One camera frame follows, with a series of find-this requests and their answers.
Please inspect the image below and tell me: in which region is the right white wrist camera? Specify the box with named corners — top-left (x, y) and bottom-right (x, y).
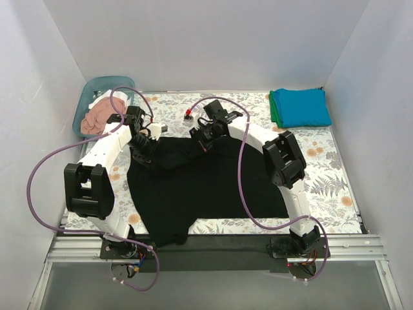
top-left (183, 109), bottom-right (201, 129)

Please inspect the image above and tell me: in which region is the white t shirt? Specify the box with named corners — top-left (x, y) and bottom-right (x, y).
top-left (88, 90), bottom-right (131, 110)

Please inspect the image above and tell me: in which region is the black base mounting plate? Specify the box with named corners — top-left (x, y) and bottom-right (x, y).
top-left (99, 234), bottom-right (332, 274)

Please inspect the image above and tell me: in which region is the pink t shirt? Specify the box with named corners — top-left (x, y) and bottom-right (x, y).
top-left (81, 97), bottom-right (117, 135)

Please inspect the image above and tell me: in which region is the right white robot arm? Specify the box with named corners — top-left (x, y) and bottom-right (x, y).
top-left (184, 96), bottom-right (320, 257)

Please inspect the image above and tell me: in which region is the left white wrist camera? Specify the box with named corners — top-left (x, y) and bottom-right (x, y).
top-left (146, 123), bottom-right (168, 140)

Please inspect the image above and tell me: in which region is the black t shirt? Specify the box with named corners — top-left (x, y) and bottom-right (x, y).
top-left (127, 137), bottom-right (288, 247)

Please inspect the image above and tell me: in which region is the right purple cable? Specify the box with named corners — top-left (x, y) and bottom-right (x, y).
top-left (186, 96), bottom-right (330, 282)

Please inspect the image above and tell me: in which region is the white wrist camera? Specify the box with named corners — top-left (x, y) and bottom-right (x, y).
top-left (146, 123), bottom-right (168, 140)
top-left (183, 109), bottom-right (201, 129)

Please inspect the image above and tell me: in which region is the aluminium frame rail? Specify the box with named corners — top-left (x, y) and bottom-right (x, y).
top-left (46, 234), bottom-right (388, 262)

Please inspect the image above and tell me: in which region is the folded blue t shirt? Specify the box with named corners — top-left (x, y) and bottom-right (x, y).
top-left (272, 88), bottom-right (332, 128)

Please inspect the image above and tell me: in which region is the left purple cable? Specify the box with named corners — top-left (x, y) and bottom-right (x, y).
top-left (26, 86), bottom-right (161, 292)

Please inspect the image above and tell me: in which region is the purple cable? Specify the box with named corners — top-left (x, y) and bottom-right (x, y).
top-left (186, 96), bottom-right (330, 282)
top-left (26, 86), bottom-right (161, 292)

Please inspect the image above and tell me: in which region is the teal plastic laundry bin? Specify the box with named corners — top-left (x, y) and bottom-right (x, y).
top-left (72, 76), bottom-right (135, 139)

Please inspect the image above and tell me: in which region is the floral patterned table mat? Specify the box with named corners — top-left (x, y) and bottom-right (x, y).
top-left (62, 92), bottom-right (361, 234)

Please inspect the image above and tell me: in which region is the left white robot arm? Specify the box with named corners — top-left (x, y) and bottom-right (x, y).
top-left (64, 106), bottom-right (168, 258)

